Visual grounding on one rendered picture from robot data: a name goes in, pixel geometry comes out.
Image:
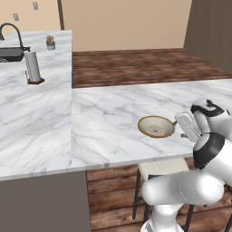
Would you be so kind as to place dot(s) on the small potted plant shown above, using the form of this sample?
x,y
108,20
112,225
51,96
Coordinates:
x,y
50,43

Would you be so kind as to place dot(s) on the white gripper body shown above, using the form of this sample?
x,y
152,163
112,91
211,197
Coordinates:
x,y
188,125

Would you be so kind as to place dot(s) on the grey wall socket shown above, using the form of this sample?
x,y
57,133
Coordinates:
x,y
15,17
35,5

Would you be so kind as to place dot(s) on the cream bowl with brown rim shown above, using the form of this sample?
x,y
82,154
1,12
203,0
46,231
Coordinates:
x,y
156,126

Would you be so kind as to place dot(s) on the black sink tap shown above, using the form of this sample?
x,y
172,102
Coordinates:
x,y
16,29

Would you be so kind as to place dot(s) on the white paper towel roll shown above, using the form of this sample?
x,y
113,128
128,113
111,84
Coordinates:
x,y
32,66

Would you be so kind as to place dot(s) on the dark grey sink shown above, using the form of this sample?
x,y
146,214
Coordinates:
x,y
10,54

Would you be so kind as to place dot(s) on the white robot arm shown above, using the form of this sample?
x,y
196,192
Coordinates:
x,y
187,188

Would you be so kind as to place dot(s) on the grey counter cabinet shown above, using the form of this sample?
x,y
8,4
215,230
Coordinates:
x,y
42,204

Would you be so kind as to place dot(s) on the black stool with cream seat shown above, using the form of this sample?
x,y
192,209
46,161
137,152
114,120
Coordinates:
x,y
163,167
229,223

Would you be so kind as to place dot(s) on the metal strainer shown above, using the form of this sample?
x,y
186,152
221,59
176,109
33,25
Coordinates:
x,y
2,60

